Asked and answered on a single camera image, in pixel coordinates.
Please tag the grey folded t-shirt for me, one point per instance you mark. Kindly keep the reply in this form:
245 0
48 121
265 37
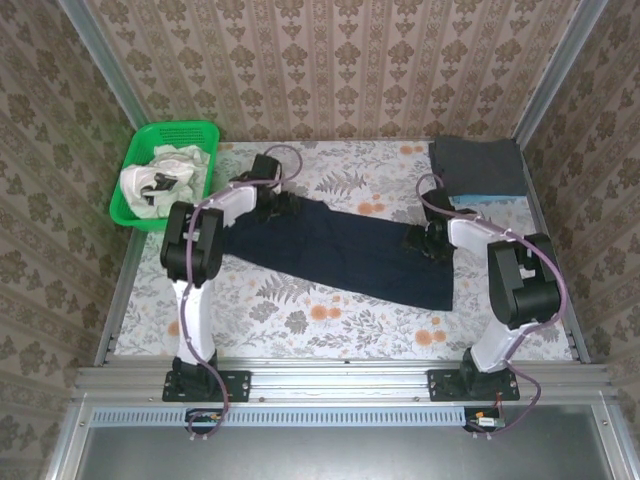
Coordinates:
480 165

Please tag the aluminium frame post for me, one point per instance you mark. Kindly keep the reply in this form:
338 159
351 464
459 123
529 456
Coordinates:
107 65
560 65

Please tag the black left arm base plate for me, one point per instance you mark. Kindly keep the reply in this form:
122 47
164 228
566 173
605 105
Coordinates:
240 385

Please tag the small black controller board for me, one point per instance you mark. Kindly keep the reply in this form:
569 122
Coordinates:
485 419
202 416

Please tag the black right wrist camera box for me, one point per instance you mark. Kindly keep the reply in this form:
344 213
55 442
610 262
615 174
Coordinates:
440 202

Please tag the floral print tablecloth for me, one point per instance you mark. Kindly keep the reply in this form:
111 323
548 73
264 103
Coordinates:
350 175

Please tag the aluminium mounting rail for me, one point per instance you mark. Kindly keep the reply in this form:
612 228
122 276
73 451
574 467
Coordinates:
340 382

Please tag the white crumpled t-shirt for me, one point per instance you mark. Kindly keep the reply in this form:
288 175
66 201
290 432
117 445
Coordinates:
170 192

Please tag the navy blue t-shirt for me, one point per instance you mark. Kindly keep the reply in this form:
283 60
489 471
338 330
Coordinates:
350 250

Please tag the grey metal base panel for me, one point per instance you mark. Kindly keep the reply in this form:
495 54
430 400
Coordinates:
325 455

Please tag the green plastic basket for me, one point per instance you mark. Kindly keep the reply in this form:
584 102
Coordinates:
205 150

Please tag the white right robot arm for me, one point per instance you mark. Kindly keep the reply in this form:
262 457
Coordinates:
520 285

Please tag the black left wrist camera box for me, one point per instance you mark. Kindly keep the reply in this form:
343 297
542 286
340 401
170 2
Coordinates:
265 170

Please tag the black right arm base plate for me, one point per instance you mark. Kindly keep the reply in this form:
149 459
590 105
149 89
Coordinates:
442 385

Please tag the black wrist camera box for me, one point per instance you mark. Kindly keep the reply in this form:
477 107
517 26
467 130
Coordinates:
265 170
440 202

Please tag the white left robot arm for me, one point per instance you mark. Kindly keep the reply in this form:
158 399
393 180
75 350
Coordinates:
197 320

